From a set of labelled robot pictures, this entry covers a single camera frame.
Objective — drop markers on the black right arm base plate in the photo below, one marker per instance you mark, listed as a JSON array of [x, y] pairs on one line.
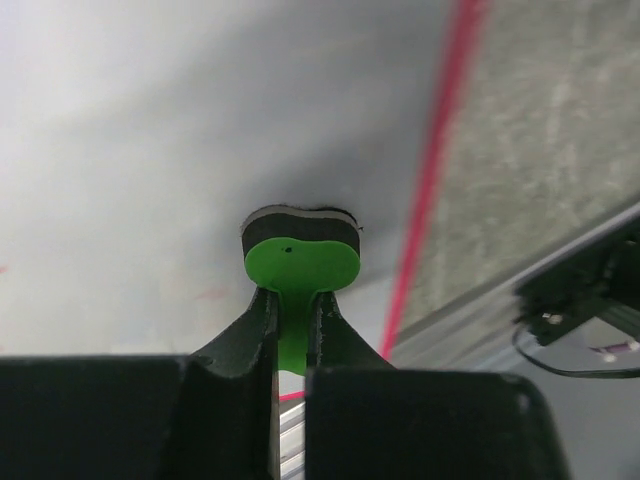
[[600, 280]]

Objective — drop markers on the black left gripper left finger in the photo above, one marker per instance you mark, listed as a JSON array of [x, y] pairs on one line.
[[240, 419]]

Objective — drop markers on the aluminium mounting rail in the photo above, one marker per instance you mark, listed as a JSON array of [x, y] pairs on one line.
[[484, 328]]

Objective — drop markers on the pink framed whiteboard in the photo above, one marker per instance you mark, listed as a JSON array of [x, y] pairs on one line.
[[138, 136]]

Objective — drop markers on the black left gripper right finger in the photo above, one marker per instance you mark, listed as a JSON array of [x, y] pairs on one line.
[[334, 343]]

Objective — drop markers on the green whiteboard eraser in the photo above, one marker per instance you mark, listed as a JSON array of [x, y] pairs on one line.
[[298, 254]]

